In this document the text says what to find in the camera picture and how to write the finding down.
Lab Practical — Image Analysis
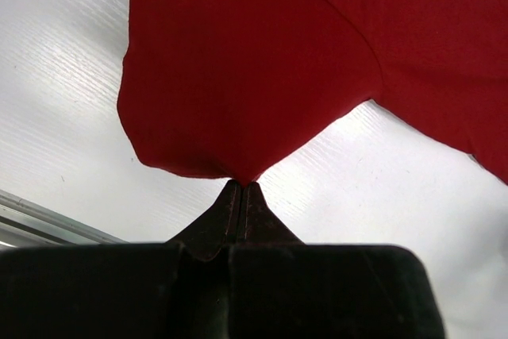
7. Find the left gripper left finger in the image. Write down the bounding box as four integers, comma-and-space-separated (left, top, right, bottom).
0, 179, 243, 339

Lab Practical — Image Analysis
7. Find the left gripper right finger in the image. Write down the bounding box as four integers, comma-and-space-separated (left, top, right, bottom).
229, 183, 445, 338

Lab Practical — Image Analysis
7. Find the red t shirt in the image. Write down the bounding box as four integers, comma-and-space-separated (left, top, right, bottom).
117, 0, 507, 184

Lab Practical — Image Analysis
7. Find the aluminium mounting rail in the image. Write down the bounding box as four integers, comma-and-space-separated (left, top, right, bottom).
1, 191, 124, 249

